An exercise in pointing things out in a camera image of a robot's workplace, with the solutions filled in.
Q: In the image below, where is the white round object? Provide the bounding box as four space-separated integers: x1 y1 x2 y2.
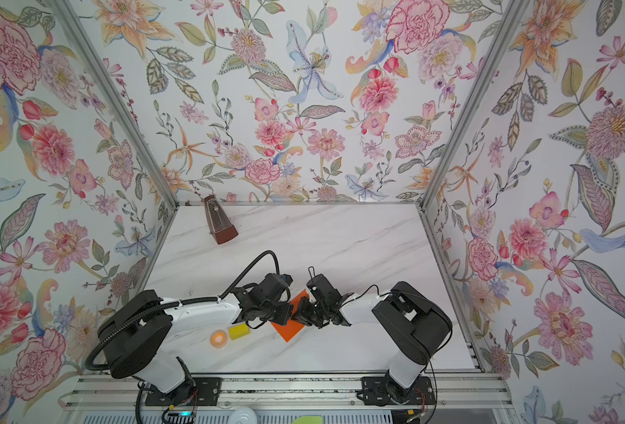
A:
228 407 259 424

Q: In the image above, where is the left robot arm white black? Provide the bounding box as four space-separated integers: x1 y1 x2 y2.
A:
84 273 293 394

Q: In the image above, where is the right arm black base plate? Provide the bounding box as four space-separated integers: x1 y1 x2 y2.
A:
356 375 436 407

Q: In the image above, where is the orange square paper sheet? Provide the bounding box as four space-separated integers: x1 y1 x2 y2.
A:
270 290 310 343

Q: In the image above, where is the yellow rectangular block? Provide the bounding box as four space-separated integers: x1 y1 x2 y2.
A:
228 323 251 340

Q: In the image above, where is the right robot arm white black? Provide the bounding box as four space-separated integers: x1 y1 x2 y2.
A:
291 275 453 396

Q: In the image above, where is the brown wooden metronome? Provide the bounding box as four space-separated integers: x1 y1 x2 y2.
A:
203 195 238 245

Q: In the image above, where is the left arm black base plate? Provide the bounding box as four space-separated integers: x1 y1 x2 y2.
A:
145 377 222 407

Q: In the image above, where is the green object at edge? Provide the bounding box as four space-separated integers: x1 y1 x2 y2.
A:
291 415 324 424

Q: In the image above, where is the aluminium front rail frame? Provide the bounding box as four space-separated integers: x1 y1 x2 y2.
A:
61 371 513 412

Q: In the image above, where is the orange tape roll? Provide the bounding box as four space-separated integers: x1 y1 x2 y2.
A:
209 330 229 349

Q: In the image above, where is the black corrugated cable conduit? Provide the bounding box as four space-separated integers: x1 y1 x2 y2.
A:
83 250 282 372

